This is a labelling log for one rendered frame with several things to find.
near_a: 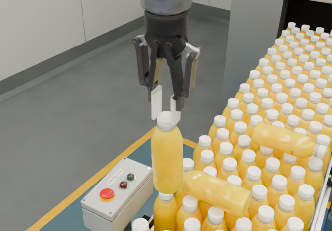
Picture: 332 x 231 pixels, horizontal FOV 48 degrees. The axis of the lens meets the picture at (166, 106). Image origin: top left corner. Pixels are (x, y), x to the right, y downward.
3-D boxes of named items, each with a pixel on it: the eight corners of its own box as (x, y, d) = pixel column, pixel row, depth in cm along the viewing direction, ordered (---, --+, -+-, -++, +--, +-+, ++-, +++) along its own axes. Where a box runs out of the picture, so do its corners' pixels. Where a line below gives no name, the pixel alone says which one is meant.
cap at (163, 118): (160, 130, 75) (159, 124, 74) (154, 119, 78) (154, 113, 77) (178, 126, 76) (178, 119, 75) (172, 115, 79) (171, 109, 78)
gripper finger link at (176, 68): (172, 36, 68) (179, 36, 67) (182, 91, 73) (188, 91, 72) (162, 44, 65) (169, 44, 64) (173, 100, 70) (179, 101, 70)
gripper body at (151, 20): (133, 10, 62) (135, 59, 68) (177, 19, 59) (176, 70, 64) (155, -2, 68) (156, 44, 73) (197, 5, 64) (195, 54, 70)
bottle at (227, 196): (239, 221, 87) (170, 191, 95) (245, 216, 93) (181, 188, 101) (248, 192, 86) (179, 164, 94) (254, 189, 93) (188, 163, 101)
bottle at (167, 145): (158, 198, 84) (154, 136, 73) (149, 176, 90) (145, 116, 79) (187, 190, 86) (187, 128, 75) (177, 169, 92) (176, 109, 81)
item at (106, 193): (97, 197, 96) (97, 194, 95) (105, 188, 99) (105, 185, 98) (108, 203, 95) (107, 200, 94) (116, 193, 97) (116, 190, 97)
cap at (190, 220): (180, 227, 90) (181, 222, 89) (192, 219, 92) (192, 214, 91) (191, 238, 88) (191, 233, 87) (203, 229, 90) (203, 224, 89)
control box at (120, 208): (84, 226, 101) (79, 200, 95) (126, 180, 115) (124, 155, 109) (114, 242, 97) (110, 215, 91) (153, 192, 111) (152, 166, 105)
